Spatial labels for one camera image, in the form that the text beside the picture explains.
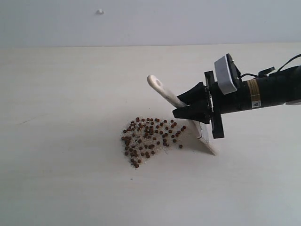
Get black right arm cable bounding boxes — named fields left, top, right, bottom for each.
left=239, top=53, right=301, bottom=78

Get pile of beans and rice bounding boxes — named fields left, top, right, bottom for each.
left=120, top=116, right=189, bottom=169

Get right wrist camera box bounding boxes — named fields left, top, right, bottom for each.
left=214, top=53, right=240, bottom=95

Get small white wall clip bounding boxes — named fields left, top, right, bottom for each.
left=96, top=9, right=105, bottom=15

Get wooden paint brush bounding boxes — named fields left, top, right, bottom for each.
left=147, top=75, right=216, bottom=156

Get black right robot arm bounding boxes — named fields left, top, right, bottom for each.
left=173, top=66, right=301, bottom=138

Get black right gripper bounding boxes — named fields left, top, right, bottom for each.
left=172, top=71, right=251, bottom=139

